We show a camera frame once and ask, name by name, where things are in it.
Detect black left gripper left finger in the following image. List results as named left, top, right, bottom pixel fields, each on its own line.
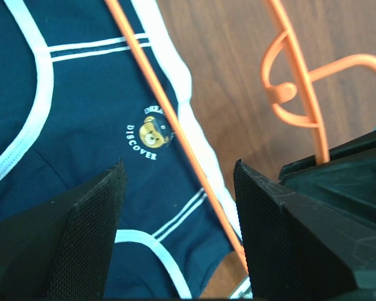
left=0, top=162, right=127, bottom=300

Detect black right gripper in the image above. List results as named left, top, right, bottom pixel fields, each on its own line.
left=279, top=130, right=376, bottom=224

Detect navy blue underwear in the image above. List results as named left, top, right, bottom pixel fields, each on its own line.
left=0, top=1, right=232, bottom=299

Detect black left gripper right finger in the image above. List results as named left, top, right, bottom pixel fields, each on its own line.
left=233, top=160, right=376, bottom=300

